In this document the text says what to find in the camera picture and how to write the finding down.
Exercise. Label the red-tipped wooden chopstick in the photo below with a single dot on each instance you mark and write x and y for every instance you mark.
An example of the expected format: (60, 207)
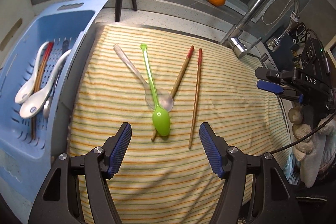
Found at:
(183, 69)
(197, 92)
(44, 61)

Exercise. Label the white ceramic spoon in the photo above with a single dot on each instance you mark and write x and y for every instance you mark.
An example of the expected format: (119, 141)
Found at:
(32, 108)
(25, 94)

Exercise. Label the dark zip jacket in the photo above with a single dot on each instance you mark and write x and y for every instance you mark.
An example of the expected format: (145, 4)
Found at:
(317, 208)

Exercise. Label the chrome faucet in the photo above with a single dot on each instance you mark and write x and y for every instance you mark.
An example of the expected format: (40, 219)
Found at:
(252, 12)

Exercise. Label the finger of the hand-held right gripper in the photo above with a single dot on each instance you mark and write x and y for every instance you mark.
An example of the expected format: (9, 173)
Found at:
(267, 86)
(273, 74)

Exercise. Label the light blue plastic basket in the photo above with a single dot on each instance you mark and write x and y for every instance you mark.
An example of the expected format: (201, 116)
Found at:
(78, 19)

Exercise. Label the metal spoon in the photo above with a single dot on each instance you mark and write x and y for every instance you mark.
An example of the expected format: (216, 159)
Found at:
(47, 108)

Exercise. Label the green plastic spoon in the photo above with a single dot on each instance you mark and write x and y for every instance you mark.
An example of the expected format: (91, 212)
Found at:
(161, 121)

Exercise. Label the striped cloth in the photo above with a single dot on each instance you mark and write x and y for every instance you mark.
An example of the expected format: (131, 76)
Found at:
(105, 87)

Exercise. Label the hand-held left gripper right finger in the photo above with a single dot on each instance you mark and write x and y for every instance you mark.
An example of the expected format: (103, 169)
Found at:
(210, 150)

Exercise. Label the clear plastic spoon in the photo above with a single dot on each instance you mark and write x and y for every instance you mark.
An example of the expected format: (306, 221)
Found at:
(126, 58)

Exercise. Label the person's right hand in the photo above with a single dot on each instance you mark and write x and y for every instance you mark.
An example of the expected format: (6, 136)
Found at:
(315, 150)

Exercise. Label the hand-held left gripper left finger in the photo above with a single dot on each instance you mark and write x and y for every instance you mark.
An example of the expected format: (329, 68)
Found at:
(119, 150)

